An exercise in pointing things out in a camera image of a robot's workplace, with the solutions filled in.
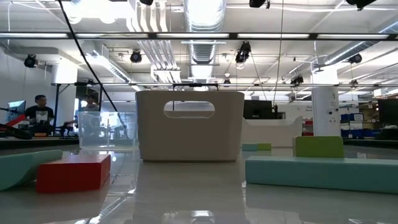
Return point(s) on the black overhead beam with lights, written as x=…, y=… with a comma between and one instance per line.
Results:
x=151, y=35

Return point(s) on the red storage bin shelf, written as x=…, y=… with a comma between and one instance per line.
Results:
x=308, y=128

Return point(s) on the blue storage bin shelf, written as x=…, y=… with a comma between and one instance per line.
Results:
x=357, y=124

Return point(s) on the small teal block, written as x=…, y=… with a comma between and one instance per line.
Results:
x=18, y=169
x=249, y=147

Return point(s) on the silver ventilation duct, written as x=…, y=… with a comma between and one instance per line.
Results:
x=203, y=18

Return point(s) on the person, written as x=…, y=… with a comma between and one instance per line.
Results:
x=90, y=104
x=39, y=113

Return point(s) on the computer monitor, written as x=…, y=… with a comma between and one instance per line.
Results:
x=17, y=109

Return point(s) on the black monitor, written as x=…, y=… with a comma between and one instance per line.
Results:
x=388, y=112
x=259, y=109

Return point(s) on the black ceiling spotlight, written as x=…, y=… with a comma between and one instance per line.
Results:
x=297, y=80
x=136, y=57
x=243, y=53
x=355, y=58
x=30, y=61

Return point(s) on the small green block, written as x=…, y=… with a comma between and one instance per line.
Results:
x=318, y=147

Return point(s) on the long teal block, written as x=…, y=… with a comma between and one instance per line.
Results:
x=320, y=174

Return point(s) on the white plastic bin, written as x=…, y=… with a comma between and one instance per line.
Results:
x=273, y=133

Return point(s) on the clear plastic bin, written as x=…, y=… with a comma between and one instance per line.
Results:
x=105, y=133

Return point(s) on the red block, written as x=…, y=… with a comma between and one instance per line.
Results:
x=73, y=174

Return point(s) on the white pillar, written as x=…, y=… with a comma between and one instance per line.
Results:
x=326, y=105

